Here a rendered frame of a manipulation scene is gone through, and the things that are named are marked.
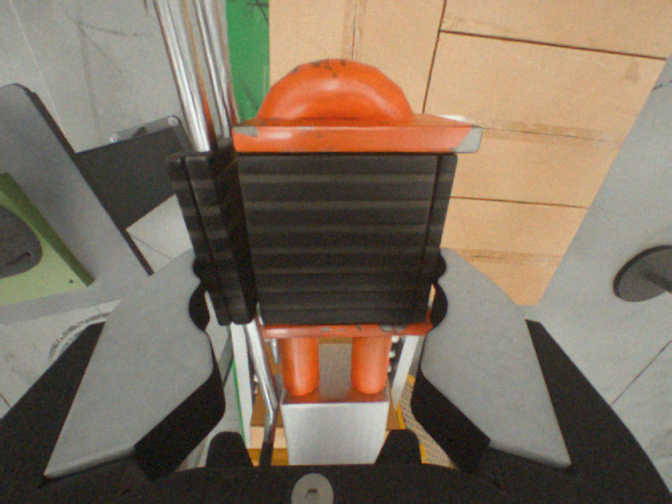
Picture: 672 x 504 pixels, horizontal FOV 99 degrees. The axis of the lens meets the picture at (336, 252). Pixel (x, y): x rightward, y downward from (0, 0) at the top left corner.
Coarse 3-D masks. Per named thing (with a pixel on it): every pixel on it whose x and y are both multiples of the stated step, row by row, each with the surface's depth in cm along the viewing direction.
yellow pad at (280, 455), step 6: (252, 450) 44; (258, 450) 44; (276, 450) 44; (282, 450) 44; (252, 456) 43; (258, 456) 43; (276, 456) 43; (282, 456) 43; (258, 462) 43; (276, 462) 43; (282, 462) 43; (288, 462) 43
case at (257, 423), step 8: (272, 360) 93; (272, 368) 91; (280, 368) 91; (256, 400) 81; (280, 400) 82; (392, 400) 86; (256, 408) 79; (264, 408) 79; (280, 408) 80; (392, 408) 83; (256, 416) 77; (264, 416) 78; (280, 416) 78; (392, 416) 81; (256, 424) 75; (264, 424) 76; (280, 424) 76; (392, 424) 79; (256, 432) 76; (280, 432) 76; (256, 440) 78; (280, 440) 78; (384, 440) 80
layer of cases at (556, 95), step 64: (320, 0) 64; (384, 0) 65; (448, 0) 65; (512, 0) 65; (576, 0) 65; (640, 0) 66; (384, 64) 71; (448, 64) 71; (512, 64) 71; (576, 64) 72; (640, 64) 72; (512, 128) 79; (576, 128) 79; (512, 192) 88; (576, 192) 89; (512, 256) 99
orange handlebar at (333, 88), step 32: (320, 64) 9; (352, 64) 9; (288, 96) 9; (320, 96) 9; (352, 96) 9; (384, 96) 9; (288, 352) 15; (352, 352) 16; (384, 352) 15; (288, 384) 16; (384, 384) 17
